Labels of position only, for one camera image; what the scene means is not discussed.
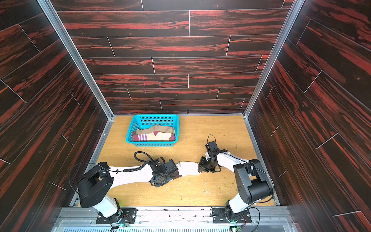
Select teal plastic basket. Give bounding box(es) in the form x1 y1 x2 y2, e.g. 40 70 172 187
126 115 180 147

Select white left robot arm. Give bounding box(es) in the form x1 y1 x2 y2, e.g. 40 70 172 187
77 159 181 218

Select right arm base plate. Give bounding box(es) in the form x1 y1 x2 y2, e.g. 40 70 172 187
209 206 252 224

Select aluminium corner frame right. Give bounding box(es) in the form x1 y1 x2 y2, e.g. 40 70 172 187
246 1 313 206

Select aluminium corner frame left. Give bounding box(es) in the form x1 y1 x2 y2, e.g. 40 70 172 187
36 0 115 206

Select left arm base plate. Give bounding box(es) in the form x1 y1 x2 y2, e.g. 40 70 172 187
96 208 138 226

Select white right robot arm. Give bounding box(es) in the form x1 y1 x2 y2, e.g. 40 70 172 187
198 141 274 218

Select white striped sock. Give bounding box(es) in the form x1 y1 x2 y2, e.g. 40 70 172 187
175 162 201 178

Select aluminium corner frame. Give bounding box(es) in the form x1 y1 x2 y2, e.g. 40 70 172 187
246 1 313 206
36 0 115 206

